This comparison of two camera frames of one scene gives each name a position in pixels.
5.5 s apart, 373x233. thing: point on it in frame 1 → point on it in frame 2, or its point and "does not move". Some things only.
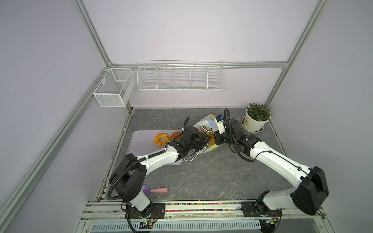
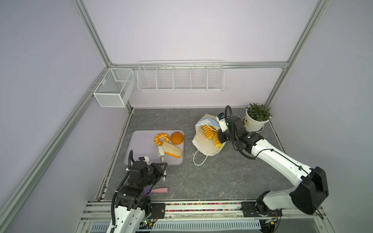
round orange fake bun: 175,134 does not move
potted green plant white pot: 256,116 does not move
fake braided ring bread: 157,139 does not move
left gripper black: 204,140 → 158,170
